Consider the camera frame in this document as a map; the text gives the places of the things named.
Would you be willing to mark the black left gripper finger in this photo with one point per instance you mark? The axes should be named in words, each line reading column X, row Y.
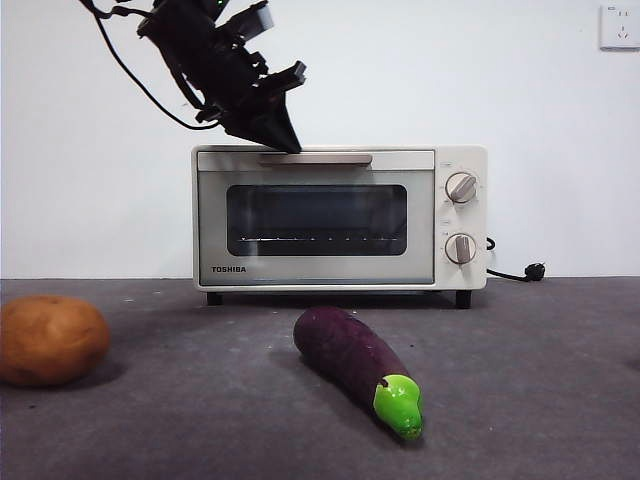
column 250, row 127
column 282, row 115

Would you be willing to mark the purple eggplant with green stem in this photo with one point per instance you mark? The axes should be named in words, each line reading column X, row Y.
column 345, row 350

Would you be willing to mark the oven temperature knob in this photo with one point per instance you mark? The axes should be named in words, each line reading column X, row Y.
column 461, row 187

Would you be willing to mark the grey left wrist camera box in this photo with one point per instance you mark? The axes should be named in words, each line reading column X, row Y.
column 262, row 17

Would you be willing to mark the white toaster oven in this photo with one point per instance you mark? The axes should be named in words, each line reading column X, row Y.
column 460, row 220

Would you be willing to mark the brown potato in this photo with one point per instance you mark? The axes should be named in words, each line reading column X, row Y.
column 50, row 340

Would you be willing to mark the white wall socket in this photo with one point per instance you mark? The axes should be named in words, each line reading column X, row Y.
column 620, row 27

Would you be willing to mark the black oven power plug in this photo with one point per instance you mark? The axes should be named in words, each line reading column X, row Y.
column 535, row 272

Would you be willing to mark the oven timer knob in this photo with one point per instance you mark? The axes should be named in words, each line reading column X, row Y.
column 461, row 248

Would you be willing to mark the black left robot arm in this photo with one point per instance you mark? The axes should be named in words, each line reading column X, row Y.
column 200, row 45

